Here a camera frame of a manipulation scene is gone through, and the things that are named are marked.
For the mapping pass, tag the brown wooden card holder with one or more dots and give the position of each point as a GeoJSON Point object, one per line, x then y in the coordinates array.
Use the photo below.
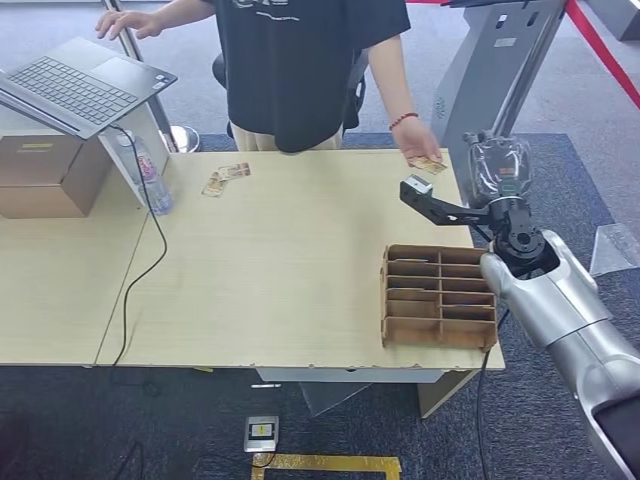
{"type": "Point", "coordinates": [430, 305]}

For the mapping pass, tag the clear plastic water bottle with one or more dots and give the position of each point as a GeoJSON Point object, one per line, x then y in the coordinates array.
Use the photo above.
{"type": "Point", "coordinates": [150, 179]}

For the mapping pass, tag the person's right forearm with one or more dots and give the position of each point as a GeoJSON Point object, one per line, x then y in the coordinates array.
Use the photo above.
{"type": "Point", "coordinates": [180, 13]}

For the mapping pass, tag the grey platform block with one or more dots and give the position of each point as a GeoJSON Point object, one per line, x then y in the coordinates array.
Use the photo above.
{"type": "Point", "coordinates": [617, 16]}

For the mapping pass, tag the black office chair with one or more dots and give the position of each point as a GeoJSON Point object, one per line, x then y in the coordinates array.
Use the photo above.
{"type": "Point", "coordinates": [356, 89]}

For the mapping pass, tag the grey kiosk stand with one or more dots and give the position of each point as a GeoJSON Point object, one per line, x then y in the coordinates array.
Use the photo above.
{"type": "Point", "coordinates": [480, 79]}

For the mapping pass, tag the beige desk leg panel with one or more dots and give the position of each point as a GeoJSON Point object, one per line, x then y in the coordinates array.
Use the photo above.
{"type": "Point", "coordinates": [445, 394]}

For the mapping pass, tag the white laptop stand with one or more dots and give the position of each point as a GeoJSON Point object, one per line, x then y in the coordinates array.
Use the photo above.
{"type": "Point", "coordinates": [145, 132]}

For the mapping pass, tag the red barrier belt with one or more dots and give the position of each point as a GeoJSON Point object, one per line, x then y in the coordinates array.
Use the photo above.
{"type": "Point", "coordinates": [605, 56]}

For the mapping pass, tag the person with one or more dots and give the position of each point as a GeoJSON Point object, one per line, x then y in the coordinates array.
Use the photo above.
{"type": "Point", "coordinates": [300, 66]}

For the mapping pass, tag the grey open laptop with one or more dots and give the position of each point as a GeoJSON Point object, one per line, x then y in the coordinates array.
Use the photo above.
{"type": "Point", "coordinates": [75, 86]}

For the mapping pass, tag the chrome stanchion post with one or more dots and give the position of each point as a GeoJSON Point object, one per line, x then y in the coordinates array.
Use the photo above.
{"type": "Point", "coordinates": [535, 60]}
{"type": "Point", "coordinates": [150, 86]}

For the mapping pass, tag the silver floor socket box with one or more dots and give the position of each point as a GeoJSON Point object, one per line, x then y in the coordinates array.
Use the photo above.
{"type": "Point", "coordinates": [261, 434]}

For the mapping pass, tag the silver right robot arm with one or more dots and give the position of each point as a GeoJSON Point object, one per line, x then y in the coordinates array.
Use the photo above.
{"type": "Point", "coordinates": [564, 318]}

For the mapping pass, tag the person's right hand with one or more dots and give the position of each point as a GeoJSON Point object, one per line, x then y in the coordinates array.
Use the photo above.
{"type": "Point", "coordinates": [127, 23]}

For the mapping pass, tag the yellow floor tape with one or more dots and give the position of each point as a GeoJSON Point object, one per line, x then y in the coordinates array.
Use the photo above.
{"type": "Point", "coordinates": [324, 464]}

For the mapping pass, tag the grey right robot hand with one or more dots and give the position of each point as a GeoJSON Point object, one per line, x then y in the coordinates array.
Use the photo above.
{"type": "Point", "coordinates": [500, 166]}

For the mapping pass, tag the brown cardboard box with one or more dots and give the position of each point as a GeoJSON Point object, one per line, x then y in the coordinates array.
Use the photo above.
{"type": "Point", "coordinates": [40, 175]}

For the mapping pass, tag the person's left forearm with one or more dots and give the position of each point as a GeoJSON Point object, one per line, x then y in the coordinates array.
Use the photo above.
{"type": "Point", "coordinates": [392, 79]}

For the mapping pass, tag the person's left hand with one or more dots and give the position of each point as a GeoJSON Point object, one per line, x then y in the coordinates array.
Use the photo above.
{"type": "Point", "coordinates": [415, 140]}

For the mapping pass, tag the clear plastic sheet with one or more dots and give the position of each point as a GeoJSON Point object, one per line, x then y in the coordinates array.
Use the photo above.
{"type": "Point", "coordinates": [615, 250]}

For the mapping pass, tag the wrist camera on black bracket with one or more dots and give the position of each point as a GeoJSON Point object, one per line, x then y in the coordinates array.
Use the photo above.
{"type": "Point", "coordinates": [435, 205]}

